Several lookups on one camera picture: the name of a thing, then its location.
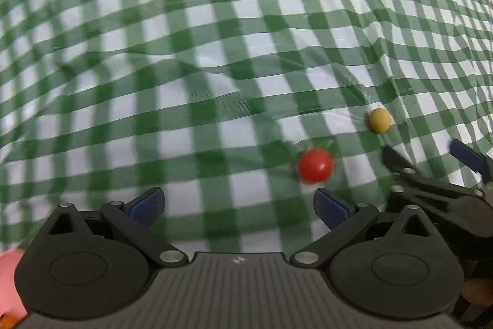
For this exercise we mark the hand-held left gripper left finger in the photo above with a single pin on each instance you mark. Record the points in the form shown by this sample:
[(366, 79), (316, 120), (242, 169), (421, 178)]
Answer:
[(147, 207)]

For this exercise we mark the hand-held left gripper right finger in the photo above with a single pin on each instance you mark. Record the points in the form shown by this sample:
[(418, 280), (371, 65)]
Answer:
[(330, 207)]

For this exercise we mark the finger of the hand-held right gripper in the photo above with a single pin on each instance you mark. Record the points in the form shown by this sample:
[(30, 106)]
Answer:
[(396, 161), (466, 156)]

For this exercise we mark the red cherry tomato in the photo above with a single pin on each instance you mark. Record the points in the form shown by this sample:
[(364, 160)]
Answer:
[(316, 166)]

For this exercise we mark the yellow-green round fruit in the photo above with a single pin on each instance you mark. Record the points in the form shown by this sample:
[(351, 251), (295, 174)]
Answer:
[(379, 119)]

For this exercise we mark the pink plate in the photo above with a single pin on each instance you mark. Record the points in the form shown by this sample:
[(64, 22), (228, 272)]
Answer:
[(9, 282)]

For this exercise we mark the green checked tablecloth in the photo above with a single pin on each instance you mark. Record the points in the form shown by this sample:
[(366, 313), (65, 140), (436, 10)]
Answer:
[(192, 43)]

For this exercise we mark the small orange kumquat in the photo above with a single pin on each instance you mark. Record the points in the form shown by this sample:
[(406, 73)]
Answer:
[(7, 323)]

